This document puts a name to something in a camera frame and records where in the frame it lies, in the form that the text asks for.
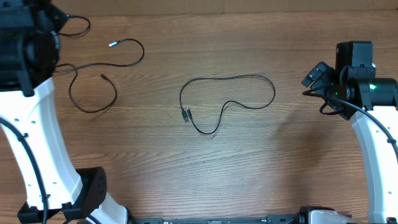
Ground thin black USB cable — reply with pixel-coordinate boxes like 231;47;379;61
178;73;277;136

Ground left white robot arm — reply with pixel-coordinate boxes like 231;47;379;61
1;0;135;223

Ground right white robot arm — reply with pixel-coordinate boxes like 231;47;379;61
302;41;397;223

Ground black cable silver plug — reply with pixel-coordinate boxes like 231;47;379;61
54;38;145;73

